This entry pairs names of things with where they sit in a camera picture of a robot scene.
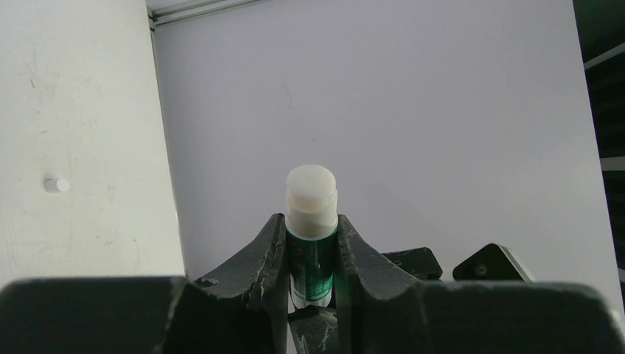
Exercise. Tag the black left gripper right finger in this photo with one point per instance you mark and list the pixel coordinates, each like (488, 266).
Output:
(383, 309)

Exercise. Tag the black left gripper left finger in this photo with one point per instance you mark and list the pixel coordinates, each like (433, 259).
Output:
(239, 307)

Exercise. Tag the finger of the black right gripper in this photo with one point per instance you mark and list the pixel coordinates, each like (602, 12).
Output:
(493, 262)
(420, 263)

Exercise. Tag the green white glue stick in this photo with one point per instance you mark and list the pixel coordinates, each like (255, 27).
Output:
(311, 221)

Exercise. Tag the white glue stick cap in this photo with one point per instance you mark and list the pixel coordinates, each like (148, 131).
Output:
(56, 185)

